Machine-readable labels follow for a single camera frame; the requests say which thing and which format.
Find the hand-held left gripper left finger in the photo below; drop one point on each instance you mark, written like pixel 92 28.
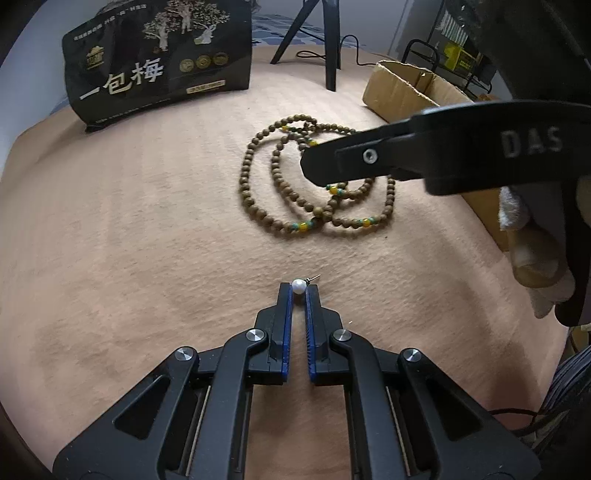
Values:
pixel 287 332

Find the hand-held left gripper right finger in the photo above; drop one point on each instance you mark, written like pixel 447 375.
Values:
pixel 310 332

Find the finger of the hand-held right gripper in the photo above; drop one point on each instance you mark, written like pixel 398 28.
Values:
pixel 351 157

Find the pearl earring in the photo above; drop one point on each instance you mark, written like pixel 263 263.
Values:
pixel 298 287

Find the cardboard box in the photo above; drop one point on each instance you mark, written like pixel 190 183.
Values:
pixel 392 92

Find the person's right hand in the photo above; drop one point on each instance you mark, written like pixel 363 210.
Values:
pixel 531 258

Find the yellow box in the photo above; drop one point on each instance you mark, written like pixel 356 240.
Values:
pixel 461 57

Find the black tripod legs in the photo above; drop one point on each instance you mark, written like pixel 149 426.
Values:
pixel 331 55

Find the black clothes rack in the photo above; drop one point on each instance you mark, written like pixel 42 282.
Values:
pixel 418 46

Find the white striped cloth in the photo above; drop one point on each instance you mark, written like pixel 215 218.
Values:
pixel 452 25

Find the black snack bag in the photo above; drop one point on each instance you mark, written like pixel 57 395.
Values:
pixel 138 55

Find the dark ribbed cloth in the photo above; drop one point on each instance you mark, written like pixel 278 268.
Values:
pixel 570 383

